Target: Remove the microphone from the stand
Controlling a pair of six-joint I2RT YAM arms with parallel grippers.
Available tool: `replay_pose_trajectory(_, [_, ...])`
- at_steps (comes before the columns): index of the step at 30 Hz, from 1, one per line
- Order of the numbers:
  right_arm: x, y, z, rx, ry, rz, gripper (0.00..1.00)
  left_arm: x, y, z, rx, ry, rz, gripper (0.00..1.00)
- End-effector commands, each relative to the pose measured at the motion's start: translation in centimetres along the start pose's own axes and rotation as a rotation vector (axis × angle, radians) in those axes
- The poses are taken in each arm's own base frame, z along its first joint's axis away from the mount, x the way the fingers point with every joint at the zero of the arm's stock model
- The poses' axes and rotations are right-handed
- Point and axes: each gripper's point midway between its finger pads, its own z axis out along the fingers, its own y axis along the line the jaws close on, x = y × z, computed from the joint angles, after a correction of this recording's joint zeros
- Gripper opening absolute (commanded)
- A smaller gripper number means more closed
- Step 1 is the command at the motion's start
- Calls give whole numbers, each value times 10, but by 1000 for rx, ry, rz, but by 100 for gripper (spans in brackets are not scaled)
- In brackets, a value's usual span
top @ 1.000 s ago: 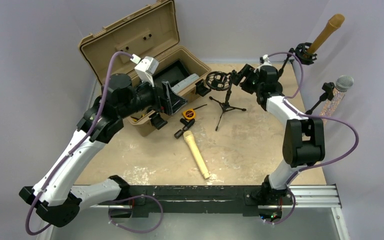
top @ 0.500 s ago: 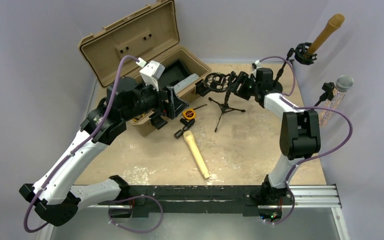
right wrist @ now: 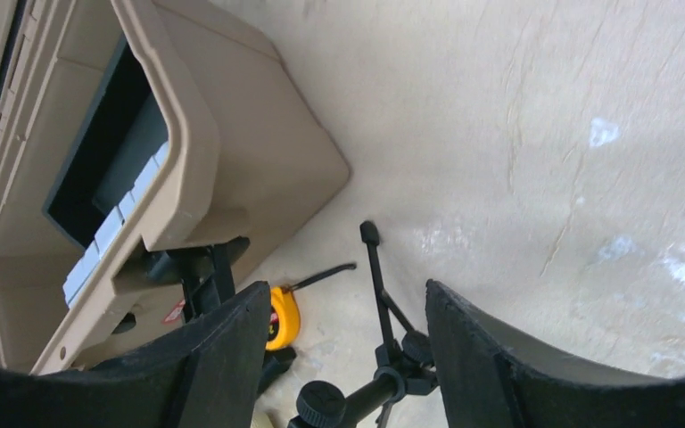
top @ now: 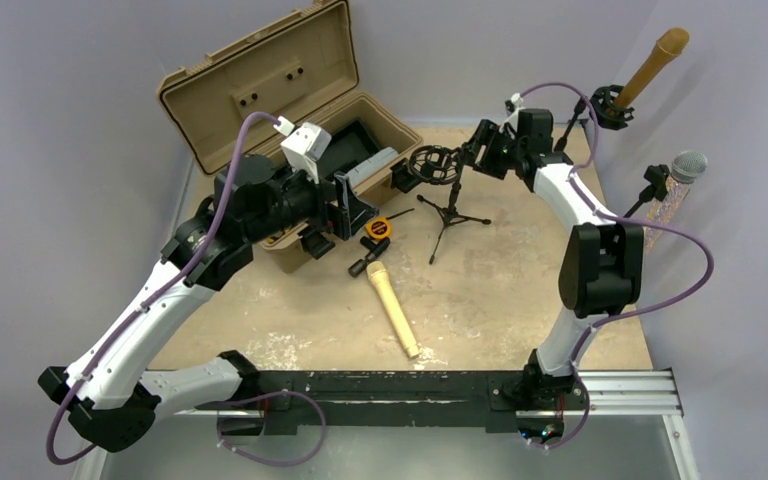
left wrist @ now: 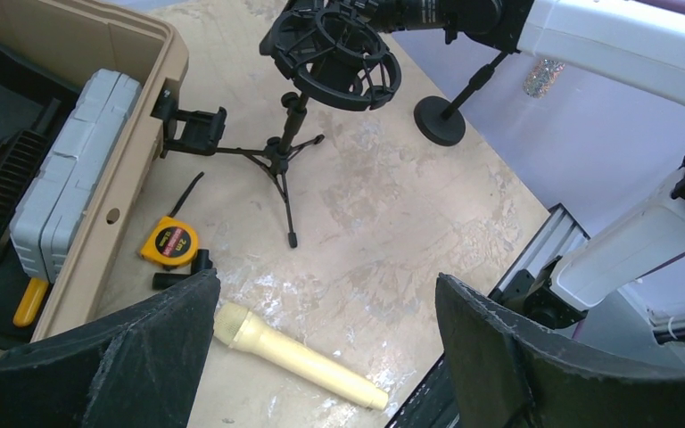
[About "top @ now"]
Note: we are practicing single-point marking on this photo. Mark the brown microphone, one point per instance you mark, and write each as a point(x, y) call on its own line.
point(666, 48)

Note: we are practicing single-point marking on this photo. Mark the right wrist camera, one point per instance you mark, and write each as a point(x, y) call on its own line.
point(514, 103)

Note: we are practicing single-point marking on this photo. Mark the black stand for silver microphone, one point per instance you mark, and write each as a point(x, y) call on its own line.
point(649, 189)

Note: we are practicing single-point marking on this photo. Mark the black cable tie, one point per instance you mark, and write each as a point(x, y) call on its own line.
point(399, 214)

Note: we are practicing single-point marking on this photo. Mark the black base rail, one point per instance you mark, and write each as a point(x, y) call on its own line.
point(497, 401)

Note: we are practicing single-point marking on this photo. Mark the black toolbox tray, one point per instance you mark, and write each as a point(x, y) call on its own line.
point(349, 146)

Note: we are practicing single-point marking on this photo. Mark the grey plastic case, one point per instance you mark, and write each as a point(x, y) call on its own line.
point(366, 168)

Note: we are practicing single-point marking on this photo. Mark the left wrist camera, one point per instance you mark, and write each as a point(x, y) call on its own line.
point(303, 146)

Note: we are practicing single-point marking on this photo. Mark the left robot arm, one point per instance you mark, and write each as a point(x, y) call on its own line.
point(109, 396)

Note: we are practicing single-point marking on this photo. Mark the yellow tape measure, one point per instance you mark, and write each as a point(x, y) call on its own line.
point(378, 228)

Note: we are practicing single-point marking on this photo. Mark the black cylindrical tool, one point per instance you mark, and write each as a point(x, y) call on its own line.
point(375, 249)

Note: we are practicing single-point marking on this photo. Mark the black round base stand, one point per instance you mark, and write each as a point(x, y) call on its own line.
point(609, 112)

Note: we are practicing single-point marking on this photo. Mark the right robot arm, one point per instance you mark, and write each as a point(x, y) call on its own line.
point(601, 269)

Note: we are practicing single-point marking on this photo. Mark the tan plastic toolbox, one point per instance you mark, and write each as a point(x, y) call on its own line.
point(303, 68)

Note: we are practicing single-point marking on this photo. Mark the silver glitter microphone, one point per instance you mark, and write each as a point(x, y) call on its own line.
point(671, 184)

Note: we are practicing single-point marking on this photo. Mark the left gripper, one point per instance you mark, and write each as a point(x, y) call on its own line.
point(340, 206)

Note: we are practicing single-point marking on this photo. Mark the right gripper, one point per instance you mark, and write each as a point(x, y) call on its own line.
point(482, 137)

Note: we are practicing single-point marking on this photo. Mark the cream microphone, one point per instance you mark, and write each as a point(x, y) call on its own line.
point(379, 278)

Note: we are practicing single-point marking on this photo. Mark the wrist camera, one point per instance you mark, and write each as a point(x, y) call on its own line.
point(514, 103)
point(303, 146)

